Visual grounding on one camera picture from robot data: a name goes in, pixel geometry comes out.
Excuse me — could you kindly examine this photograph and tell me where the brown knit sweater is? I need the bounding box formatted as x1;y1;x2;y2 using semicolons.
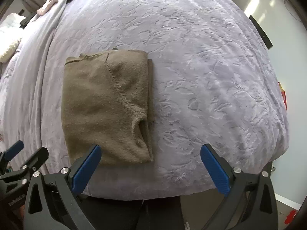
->
61;49;153;165

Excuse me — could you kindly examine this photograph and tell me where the red object on floor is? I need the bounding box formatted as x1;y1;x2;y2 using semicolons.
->
278;82;287;110

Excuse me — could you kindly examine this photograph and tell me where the white knitted pillow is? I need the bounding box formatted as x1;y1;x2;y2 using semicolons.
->
1;13;25;63

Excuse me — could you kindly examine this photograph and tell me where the lavender embossed bed blanket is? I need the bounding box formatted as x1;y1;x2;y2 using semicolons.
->
1;0;289;200

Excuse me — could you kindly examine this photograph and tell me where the black garment on bed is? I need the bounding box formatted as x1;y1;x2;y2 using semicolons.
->
20;12;36;29

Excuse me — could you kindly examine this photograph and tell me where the pink white garment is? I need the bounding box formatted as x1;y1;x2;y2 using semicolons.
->
37;0;59;16

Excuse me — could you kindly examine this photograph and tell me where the wall mounted television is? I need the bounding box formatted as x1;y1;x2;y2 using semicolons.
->
249;16;273;50

